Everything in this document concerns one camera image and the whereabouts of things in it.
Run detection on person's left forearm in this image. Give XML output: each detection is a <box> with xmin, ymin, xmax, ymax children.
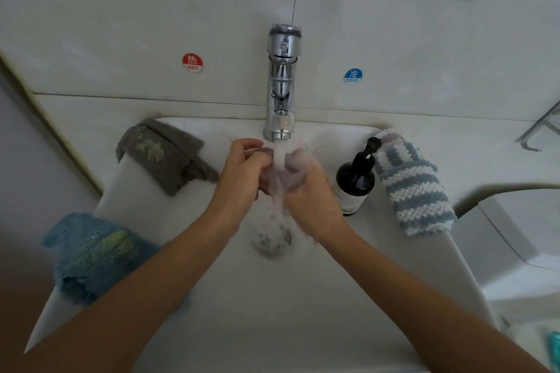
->
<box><xmin>0</xmin><ymin>211</ymin><xmax>233</xmax><ymax>373</ymax></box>

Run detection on white ceramic sink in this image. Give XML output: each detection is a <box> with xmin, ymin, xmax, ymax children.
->
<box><xmin>24</xmin><ymin>117</ymin><xmax>495</xmax><ymax>373</ymax></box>

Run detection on teal tube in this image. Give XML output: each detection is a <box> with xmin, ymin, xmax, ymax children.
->
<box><xmin>546</xmin><ymin>332</ymin><xmax>560</xmax><ymax>371</ymax></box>

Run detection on person's right hand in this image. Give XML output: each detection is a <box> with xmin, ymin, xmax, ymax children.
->
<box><xmin>278</xmin><ymin>159</ymin><xmax>355</xmax><ymax>247</ymax></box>

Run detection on white toilet tank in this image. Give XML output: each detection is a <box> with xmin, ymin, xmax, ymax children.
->
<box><xmin>452</xmin><ymin>189</ymin><xmax>560</xmax><ymax>304</ymax></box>

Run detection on white toilet lid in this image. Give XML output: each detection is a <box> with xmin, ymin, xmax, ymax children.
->
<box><xmin>507</xmin><ymin>316</ymin><xmax>560</xmax><ymax>373</ymax></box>

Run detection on pink white striped cloth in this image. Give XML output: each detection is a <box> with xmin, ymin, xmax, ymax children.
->
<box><xmin>373</xmin><ymin>128</ymin><xmax>405</xmax><ymax>144</ymax></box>

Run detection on person's left hand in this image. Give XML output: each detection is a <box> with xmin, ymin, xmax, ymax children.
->
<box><xmin>203</xmin><ymin>138</ymin><xmax>279</xmax><ymax>231</ymax></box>

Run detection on metal wall shelf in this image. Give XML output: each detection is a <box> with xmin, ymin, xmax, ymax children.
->
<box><xmin>519</xmin><ymin>101</ymin><xmax>560</xmax><ymax>153</ymax></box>

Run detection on black pump soap bottle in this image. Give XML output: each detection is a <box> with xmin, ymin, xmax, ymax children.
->
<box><xmin>333</xmin><ymin>136</ymin><xmax>383</xmax><ymax>217</ymax></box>

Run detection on red round sticker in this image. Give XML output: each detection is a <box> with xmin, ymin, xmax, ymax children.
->
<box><xmin>181</xmin><ymin>52</ymin><xmax>205</xmax><ymax>74</ymax></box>

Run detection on metal sink drain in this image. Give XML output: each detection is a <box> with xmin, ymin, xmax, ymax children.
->
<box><xmin>252</xmin><ymin>221</ymin><xmax>294</xmax><ymax>258</ymax></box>

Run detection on blue stained cloth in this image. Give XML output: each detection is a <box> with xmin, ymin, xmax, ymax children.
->
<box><xmin>40</xmin><ymin>213</ymin><xmax>189</xmax><ymax>312</ymax></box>

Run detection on person's right forearm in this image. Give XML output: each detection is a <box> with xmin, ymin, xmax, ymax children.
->
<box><xmin>325</xmin><ymin>227</ymin><xmax>548</xmax><ymax>373</ymax></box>

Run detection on chrome faucet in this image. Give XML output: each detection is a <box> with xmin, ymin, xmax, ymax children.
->
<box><xmin>262</xmin><ymin>24</ymin><xmax>304</xmax><ymax>142</ymax></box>

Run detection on brown cloth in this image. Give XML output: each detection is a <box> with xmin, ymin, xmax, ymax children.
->
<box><xmin>249</xmin><ymin>145</ymin><xmax>318</xmax><ymax>212</ymax></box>

